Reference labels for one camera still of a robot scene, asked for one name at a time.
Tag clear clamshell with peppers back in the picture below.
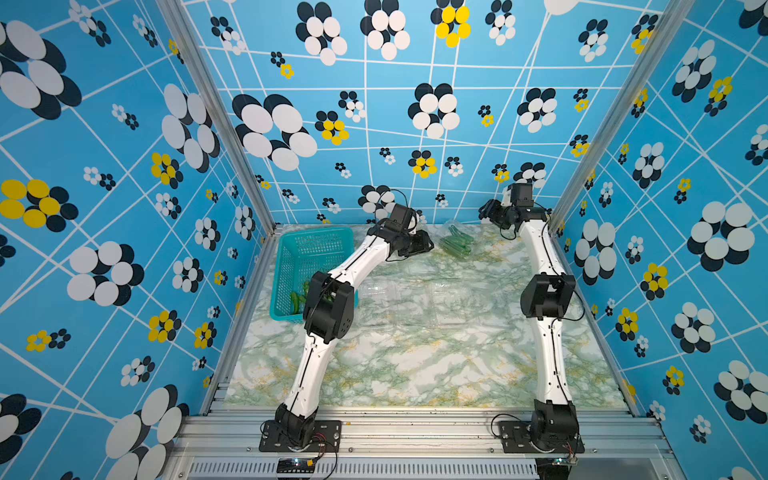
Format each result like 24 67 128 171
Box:
438 221 475 260

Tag clear clamshell with peppers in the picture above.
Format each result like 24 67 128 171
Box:
361 281 420 314
438 221 475 260
426 281 482 323

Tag green peppers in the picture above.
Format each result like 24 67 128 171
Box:
289 281 310 315

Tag clear clamshell with peppers front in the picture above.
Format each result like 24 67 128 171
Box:
361 281 420 314

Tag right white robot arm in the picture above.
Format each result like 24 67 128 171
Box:
479 183 580 453

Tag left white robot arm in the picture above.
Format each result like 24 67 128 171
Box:
274 204 434 448

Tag teal plastic basket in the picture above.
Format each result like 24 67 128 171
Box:
270 227 355 322

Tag left controller board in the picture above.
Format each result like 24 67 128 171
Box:
276 457 317 480

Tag controller board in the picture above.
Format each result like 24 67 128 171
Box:
536 458 579 480
276 457 317 480

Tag right controller board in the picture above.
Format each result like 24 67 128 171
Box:
536 458 579 480

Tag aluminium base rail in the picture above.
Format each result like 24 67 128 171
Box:
162 402 685 479

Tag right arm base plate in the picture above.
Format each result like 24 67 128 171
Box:
496 420 585 455

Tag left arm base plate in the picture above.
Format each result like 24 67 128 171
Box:
258 420 342 453

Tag aluminium frame post right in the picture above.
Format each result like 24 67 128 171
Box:
550 0 695 233

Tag aluminium frame post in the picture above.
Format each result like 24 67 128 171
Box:
550 0 695 233
157 0 276 237

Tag aluminium frame post left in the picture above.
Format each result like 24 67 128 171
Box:
157 0 276 237

